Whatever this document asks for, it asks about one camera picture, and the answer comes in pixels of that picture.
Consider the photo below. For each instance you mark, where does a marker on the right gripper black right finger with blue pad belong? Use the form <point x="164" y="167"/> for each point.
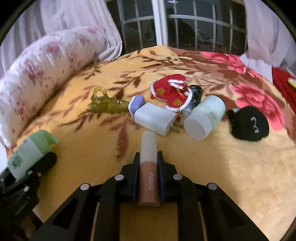
<point x="205" y="212"/>

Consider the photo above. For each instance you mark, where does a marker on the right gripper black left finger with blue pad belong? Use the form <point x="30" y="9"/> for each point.
<point x="93" y="212"/>

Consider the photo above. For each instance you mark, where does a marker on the white green bottle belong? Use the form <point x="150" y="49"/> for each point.
<point x="205" y="117"/>
<point x="32" y="149"/>

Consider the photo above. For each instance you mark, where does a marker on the pink lip gloss tube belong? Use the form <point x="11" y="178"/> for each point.
<point x="148" y="171"/>

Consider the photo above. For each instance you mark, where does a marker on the black knit pouch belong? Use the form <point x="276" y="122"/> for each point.
<point x="248" y="123"/>

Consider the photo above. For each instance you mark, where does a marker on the purple white small case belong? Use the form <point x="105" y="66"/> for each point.
<point x="136" y="102"/>

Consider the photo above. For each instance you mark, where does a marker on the red crochet pouch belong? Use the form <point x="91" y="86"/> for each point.
<point x="174" y="90"/>

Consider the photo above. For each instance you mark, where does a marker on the floral beige fleece blanket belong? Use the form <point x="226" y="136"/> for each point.
<point x="258" y="176"/>

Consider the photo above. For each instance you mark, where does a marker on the pink floral rolled quilt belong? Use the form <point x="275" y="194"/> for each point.
<point x="38" y="73"/>

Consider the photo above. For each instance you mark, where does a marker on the white charger plug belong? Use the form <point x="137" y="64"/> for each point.
<point x="156" y="119"/>

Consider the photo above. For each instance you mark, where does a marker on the dark green small bottle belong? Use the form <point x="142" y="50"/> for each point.
<point x="197" y="93"/>

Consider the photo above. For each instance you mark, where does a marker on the red blanket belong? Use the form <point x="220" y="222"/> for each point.
<point x="280" y="81"/>

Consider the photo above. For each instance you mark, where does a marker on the yellow cartoon pillow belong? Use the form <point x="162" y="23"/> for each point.
<point x="292" y="82"/>

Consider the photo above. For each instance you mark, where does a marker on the left sheer white curtain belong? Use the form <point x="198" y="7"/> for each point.
<point x="45" y="17"/>

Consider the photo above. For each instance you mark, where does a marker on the sheer white curtain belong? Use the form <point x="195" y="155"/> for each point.
<point x="45" y="17"/>
<point x="269" y="42"/>

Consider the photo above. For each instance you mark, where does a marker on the right sheer white curtain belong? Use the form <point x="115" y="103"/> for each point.
<point x="269" y="42"/>

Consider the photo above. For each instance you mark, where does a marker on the white barred window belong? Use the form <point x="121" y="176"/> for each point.
<point x="213" y="26"/>

